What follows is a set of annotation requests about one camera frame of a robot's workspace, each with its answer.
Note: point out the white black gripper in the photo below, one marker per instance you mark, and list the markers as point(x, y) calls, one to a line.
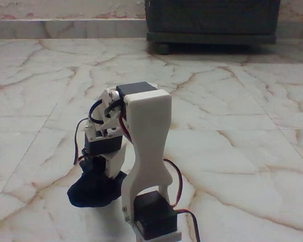
point(112, 165)

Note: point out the black cabinet caster wheel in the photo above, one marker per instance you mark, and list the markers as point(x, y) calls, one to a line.
point(162, 49)

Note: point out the dark navy patterned sock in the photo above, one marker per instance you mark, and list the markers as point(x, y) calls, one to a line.
point(93, 189)

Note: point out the dark wooden cabinet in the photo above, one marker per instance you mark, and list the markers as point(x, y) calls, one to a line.
point(212, 17)

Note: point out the white black SO-100 robot arm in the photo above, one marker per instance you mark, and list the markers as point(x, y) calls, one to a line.
point(149, 141)

